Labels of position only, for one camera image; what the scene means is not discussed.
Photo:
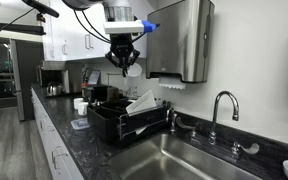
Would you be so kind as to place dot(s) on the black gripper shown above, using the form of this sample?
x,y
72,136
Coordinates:
x,y
121,42

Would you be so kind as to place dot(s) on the white plastic cup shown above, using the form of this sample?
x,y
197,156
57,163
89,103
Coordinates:
x,y
134,76

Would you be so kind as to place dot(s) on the stainless steel sink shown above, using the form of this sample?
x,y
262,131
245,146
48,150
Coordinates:
x,y
170,160

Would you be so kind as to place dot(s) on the small framed tablet screen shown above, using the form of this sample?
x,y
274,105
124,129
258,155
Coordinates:
x,y
93,76

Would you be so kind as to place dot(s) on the black coffee machine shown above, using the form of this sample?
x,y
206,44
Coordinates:
x,y
97,93

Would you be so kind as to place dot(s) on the translucent plastic food container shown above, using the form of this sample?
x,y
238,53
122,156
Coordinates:
x,y
144,101

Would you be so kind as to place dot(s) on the white paper towel sheet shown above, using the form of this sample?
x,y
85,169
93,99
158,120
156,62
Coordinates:
x,y
172,82

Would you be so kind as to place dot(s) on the stainless paper towel dispenser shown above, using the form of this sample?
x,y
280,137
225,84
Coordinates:
x,y
177,40

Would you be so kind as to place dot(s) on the white ceramic mug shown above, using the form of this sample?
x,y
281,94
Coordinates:
x,y
82,109
77,102

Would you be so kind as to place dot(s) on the black dish rack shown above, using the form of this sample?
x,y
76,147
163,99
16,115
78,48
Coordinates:
x,y
104,125

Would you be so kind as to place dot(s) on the stainless countertop appliance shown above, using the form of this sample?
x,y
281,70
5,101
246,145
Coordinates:
x,y
52,71

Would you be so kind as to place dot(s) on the steel kettle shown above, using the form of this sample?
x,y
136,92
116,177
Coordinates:
x,y
54,90

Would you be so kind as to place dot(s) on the clear plastic lid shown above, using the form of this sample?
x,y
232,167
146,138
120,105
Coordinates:
x,y
80,124

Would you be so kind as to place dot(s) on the stainless refrigerator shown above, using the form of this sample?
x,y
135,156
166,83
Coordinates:
x,y
27,80

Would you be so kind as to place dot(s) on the chrome gooseneck faucet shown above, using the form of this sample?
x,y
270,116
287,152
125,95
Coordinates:
x,y
217,103

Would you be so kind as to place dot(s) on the white base cabinets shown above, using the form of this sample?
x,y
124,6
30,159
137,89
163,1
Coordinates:
x,y
47,133

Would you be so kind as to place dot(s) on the white wrist camera blue mount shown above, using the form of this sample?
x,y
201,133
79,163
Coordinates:
x,y
124,26

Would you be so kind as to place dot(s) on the white wall cabinets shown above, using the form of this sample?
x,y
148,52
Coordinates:
x,y
67,33

